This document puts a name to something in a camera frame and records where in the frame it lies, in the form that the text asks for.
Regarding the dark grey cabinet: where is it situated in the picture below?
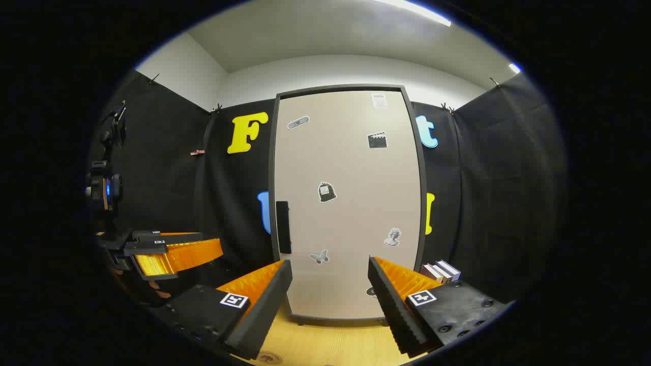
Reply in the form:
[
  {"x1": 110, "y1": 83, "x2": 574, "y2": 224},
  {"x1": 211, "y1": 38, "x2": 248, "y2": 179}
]
[{"x1": 269, "y1": 84, "x2": 429, "y2": 327}]

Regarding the beige cabinet door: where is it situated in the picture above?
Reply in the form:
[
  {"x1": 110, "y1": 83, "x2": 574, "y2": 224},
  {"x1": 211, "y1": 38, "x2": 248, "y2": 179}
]
[{"x1": 275, "y1": 90, "x2": 425, "y2": 321}]

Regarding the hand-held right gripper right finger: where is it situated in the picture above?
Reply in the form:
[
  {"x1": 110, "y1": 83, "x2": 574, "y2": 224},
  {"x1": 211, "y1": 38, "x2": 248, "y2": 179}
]
[{"x1": 367, "y1": 256, "x2": 509, "y2": 359}]

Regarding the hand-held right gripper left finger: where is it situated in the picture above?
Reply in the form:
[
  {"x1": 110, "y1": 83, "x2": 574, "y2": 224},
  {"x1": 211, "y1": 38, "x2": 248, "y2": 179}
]
[{"x1": 153, "y1": 259, "x2": 294, "y2": 361}]

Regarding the black backdrop cloth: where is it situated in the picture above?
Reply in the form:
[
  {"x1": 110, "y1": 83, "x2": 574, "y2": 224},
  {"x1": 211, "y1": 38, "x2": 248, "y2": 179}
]
[{"x1": 89, "y1": 69, "x2": 568, "y2": 306}]

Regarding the black cabinet door handle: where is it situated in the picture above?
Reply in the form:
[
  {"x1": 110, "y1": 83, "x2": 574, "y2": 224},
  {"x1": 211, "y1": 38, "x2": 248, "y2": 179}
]
[{"x1": 276, "y1": 201, "x2": 292, "y2": 255}]

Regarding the long ceiling light panel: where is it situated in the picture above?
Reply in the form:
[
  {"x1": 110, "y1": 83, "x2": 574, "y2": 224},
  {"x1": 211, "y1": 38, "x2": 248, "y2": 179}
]
[{"x1": 376, "y1": 0, "x2": 452, "y2": 27}]

